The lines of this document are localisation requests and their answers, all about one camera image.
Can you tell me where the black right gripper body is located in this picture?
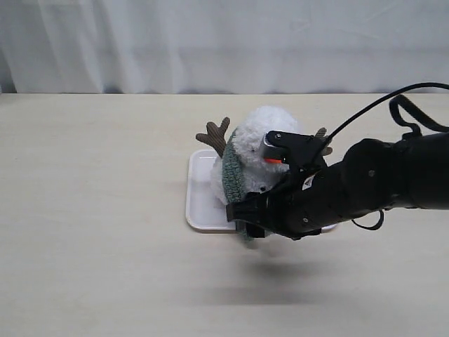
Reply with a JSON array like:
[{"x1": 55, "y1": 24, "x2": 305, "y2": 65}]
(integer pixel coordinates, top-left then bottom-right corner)
[{"x1": 245, "y1": 164, "x2": 379, "y2": 240}]

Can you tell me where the teal fuzzy scarf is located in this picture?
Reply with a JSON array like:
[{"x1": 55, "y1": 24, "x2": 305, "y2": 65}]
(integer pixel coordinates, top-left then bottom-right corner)
[{"x1": 221, "y1": 128, "x2": 278, "y2": 244}]

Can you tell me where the white snowman plush toy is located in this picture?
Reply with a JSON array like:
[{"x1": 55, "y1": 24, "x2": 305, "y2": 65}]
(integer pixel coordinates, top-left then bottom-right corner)
[{"x1": 195, "y1": 105, "x2": 333, "y2": 206}]

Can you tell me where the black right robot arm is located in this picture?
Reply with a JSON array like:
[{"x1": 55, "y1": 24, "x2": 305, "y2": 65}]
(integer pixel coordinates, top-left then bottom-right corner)
[{"x1": 226, "y1": 131, "x2": 448, "y2": 240}]

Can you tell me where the white plastic tray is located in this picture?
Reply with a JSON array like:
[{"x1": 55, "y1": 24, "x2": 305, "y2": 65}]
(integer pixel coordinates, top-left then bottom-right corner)
[{"x1": 185, "y1": 148, "x2": 337, "y2": 234}]

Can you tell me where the white backdrop curtain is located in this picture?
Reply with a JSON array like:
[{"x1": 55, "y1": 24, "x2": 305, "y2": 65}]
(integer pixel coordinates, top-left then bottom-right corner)
[{"x1": 1, "y1": 1, "x2": 448, "y2": 94}]

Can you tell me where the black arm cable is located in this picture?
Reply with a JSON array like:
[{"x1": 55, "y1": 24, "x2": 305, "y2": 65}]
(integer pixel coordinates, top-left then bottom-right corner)
[{"x1": 324, "y1": 81, "x2": 449, "y2": 232}]

